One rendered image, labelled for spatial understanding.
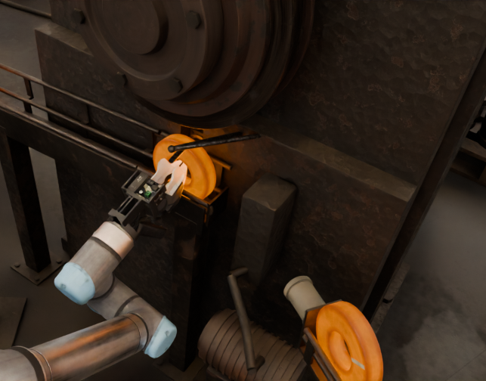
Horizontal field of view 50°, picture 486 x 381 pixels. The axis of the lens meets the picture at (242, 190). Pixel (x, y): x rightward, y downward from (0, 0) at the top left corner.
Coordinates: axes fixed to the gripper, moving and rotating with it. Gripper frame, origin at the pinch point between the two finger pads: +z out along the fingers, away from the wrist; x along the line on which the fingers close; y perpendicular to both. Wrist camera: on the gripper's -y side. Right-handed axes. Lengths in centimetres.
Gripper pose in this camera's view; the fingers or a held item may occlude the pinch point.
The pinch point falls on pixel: (181, 166)
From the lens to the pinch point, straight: 113.4
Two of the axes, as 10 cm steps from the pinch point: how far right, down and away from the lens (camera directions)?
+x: -8.4, -4.3, 3.3
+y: -0.5, -5.4, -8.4
